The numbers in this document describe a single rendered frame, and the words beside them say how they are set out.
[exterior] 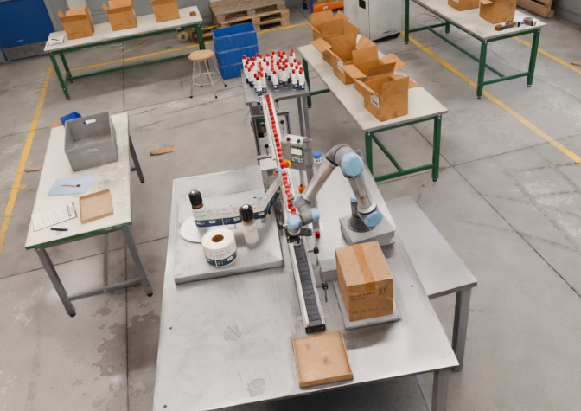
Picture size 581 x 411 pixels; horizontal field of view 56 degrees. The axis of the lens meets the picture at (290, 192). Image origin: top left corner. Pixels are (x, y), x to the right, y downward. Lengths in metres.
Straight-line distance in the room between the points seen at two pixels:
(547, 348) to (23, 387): 3.62
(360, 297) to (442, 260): 0.70
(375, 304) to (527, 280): 1.86
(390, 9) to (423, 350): 6.51
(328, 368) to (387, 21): 6.63
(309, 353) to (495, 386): 1.43
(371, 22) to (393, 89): 3.86
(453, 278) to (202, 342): 1.45
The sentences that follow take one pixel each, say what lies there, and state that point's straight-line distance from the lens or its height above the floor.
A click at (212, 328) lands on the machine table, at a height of 0.83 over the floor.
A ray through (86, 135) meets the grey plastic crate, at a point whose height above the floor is 0.84.
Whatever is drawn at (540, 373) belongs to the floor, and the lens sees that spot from 4.00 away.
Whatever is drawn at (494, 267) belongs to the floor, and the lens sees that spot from 4.60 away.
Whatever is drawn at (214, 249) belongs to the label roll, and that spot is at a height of 1.02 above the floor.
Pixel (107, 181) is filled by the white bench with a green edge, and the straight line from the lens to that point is 4.69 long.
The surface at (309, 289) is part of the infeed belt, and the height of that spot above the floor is 0.88.
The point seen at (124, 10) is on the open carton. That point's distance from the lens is 8.40.
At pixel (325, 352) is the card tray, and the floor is 0.83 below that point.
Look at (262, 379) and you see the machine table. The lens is 2.86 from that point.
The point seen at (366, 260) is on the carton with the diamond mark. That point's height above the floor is 1.12.
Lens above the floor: 3.12
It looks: 35 degrees down
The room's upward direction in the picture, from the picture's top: 8 degrees counter-clockwise
